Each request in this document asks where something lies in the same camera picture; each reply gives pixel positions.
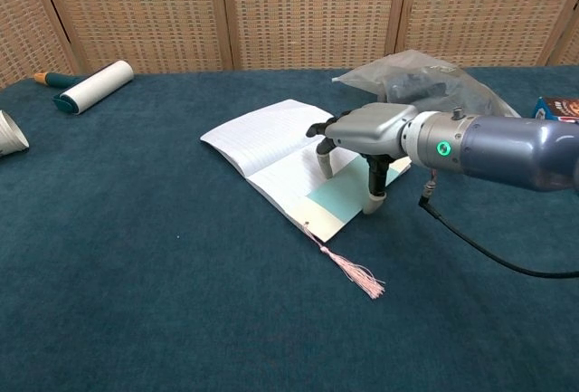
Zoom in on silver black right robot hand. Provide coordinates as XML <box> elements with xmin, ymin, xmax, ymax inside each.
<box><xmin>305</xmin><ymin>102</ymin><xmax>422</xmax><ymax>215</ymax></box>

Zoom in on light blue tasselled bookmark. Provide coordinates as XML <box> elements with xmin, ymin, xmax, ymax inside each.
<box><xmin>293</xmin><ymin>156</ymin><xmax>412</xmax><ymax>300</ymax></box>

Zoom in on white lined notebook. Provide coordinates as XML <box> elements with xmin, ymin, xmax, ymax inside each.
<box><xmin>200</xmin><ymin>99</ymin><xmax>412</xmax><ymax>244</ymax></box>

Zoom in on clear plastic bag dark contents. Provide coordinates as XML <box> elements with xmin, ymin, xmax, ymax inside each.
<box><xmin>331</xmin><ymin>49</ymin><xmax>521</xmax><ymax>118</ymax></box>

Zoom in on woven wooden folding screen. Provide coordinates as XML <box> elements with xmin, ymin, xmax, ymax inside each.
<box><xmin>0</xmin><ymin>0</ymin><xmax>579</xmax><ymax>90</ymax></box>

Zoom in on blue chocolate cookie box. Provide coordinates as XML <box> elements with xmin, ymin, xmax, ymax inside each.
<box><xmin>532</xmin><ymin>96</ymin><xmax>579</xmax><ymax>125</ymax></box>

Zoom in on dark blue felt table cloth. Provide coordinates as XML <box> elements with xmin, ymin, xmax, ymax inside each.
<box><xmin>0</xmin><ymin>65</ymin><xmax>579</xmax><ymax>392</ymax></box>

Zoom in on white paper cup green print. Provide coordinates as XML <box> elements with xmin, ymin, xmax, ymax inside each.
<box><xmin>0</xmin><ymin>110</ymin><xmax>31</xmax><ymax>158</ymax></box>

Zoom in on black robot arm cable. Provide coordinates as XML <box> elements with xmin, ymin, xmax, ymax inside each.
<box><xmin>418</xmin><ymin>169</ymin><xmax>579</xmax><ymax>279</ymax></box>

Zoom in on white lint roller green handle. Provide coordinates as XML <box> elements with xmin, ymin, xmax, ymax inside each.
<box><xmin>33</xmin><ymin>60</ymin><xmax>135</xmax><ymax>116</ymax></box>

